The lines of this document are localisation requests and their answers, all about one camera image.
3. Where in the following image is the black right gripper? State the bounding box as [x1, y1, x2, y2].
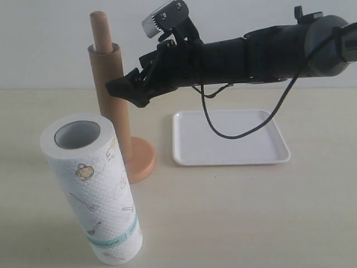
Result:
[105, 26, 203, 108]

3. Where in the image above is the brown cardboard tube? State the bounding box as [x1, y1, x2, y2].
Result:
[88, 43, 133, 163]

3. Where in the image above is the printed white paper towel roll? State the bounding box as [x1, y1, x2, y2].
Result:
[40, 113, 143, 265]

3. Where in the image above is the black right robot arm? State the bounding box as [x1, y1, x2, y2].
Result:
[106, 1, 356, 108]

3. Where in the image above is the wooden paper towel holder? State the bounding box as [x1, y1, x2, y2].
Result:
[90, 11, 156, 184]

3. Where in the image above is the white rectangular tray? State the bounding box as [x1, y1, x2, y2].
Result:
[172, 109, 291, 166]

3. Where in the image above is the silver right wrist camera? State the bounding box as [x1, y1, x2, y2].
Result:
[141, 0, 192, 39]

